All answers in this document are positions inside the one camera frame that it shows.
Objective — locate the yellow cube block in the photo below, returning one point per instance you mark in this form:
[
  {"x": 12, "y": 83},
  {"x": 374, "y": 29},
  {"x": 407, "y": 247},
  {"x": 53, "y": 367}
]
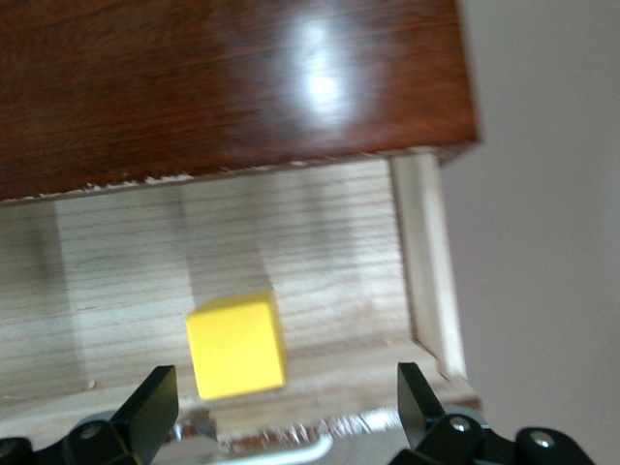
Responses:
[{"x": 235, "y": 344}]

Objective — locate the dark brown wooden drawer cabinet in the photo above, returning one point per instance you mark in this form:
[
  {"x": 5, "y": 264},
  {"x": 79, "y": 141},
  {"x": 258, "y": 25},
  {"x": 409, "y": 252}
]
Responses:
[{"x": 145, "y": 87}]

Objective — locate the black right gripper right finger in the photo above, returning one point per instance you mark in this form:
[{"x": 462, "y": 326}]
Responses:
[{"x": 416, "y": 412}]

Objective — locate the light wood drawer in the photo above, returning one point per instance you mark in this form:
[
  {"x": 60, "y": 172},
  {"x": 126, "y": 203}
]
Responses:
[{"x": 329, "y": 252}]

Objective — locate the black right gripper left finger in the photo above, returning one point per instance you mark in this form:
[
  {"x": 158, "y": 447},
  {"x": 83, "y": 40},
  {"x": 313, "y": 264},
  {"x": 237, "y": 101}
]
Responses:
[{"x": 140, "y": 421}]

